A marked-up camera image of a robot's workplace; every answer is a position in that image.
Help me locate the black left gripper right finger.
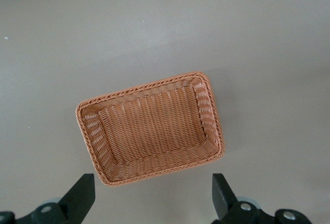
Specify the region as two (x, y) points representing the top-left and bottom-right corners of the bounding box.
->
(211, 173), (312, 224)

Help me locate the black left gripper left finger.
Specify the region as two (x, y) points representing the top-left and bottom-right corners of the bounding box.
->
(0, 174), (95, 224)

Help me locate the brown wicker basket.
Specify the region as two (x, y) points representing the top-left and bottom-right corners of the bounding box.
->
(75, 71), (226, 187)

